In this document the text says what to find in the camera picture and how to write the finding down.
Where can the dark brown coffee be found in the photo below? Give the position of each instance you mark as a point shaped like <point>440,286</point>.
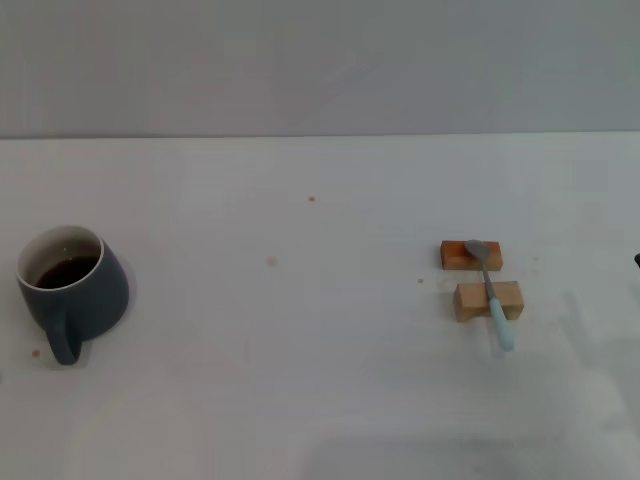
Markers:
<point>67,272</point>

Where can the light notched wooden block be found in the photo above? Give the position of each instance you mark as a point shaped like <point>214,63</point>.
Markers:
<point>470,300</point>

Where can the orange-brown wooden block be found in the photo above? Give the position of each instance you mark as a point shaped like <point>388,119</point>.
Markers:
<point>455,256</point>

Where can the dark grey ceramic mug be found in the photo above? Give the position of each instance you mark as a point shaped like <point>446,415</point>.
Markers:
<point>90,300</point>

